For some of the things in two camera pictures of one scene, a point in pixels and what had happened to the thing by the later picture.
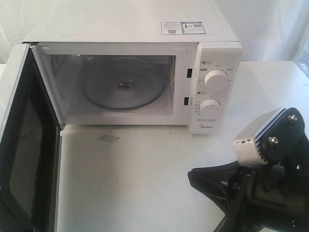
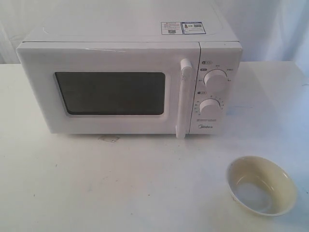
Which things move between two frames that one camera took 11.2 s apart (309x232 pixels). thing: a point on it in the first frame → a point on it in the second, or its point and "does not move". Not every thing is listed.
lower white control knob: x=210 y=107 does not move
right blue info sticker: x=192 y=27 does not move
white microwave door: x=31 y=171 → x=110 y=88
